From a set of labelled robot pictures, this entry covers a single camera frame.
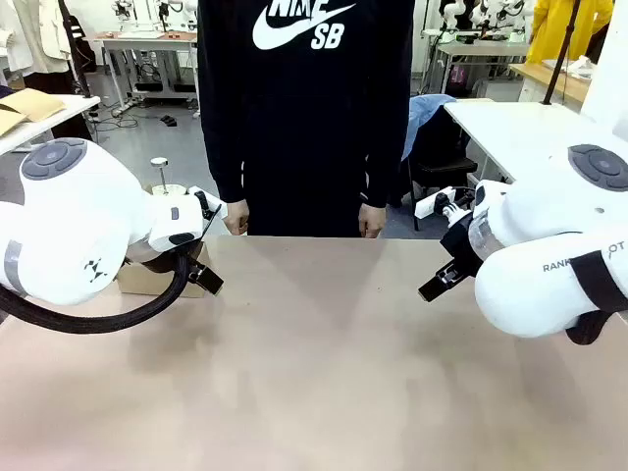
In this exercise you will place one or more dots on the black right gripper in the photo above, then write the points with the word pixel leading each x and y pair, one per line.
pixel 461 243

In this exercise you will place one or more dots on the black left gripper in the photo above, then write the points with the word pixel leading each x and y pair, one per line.
pixel 157 259

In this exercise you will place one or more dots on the brown cardboard cup carrier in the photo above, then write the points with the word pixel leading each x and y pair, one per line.
pixel 147 283

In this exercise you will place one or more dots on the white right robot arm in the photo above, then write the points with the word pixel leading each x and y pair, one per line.
pixel 549 245

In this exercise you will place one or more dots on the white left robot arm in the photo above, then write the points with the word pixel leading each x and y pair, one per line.
pixel 73 221

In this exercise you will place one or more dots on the person right forearm black sleeve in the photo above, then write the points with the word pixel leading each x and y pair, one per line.
pixel 223 167

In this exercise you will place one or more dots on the person left forearm black sleeve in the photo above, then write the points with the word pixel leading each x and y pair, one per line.
pixel 385 167

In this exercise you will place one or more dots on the person right hand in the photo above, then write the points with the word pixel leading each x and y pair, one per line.
pixel 238 218

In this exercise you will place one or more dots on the person left hand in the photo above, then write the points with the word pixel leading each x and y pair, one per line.
pixel 372 222

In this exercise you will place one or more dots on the black chair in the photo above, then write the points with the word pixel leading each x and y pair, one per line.
pixel 441 169

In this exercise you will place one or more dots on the blue cloth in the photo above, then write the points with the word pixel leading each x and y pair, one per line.
pixel 422 118

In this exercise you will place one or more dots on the white work table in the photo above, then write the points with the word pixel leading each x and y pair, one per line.
pixel 510 132

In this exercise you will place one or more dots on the person torso black hoodie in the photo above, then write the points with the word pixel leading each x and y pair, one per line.
pixel 304 122

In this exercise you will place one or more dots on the white side table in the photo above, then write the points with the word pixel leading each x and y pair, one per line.
pixel 59 115

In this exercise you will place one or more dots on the white background workbench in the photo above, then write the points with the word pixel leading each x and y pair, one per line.
pixel 147 54

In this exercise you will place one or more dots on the grey background workbench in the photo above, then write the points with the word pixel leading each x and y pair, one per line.
pixel 481 56

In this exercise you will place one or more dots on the wooden top table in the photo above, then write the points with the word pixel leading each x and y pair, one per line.
pixel 554 78

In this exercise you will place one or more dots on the large brown cardboard sheet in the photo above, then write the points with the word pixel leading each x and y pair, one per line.
pixel 34 104

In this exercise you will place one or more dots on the small brown cardboard sheet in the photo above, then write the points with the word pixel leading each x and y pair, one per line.
pixel 10 122

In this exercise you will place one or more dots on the black tripod pole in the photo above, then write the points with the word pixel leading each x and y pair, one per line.
pixel 559 54

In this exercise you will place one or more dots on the black stand pole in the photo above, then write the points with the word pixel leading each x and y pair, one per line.
pixel 73 49

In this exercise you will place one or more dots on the person in yellow coat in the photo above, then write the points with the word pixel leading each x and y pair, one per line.
pixel 564 29

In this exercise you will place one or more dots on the white hanging coat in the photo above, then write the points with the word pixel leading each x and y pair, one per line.
pixel 34 34

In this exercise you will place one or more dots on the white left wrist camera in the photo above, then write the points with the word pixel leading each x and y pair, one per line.
pixel 211 200

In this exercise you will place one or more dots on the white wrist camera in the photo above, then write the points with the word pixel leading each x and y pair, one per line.
pixel 211 200
pixel 436 202

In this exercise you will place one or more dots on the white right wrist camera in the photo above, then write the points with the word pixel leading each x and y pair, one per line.
pixel 436 202

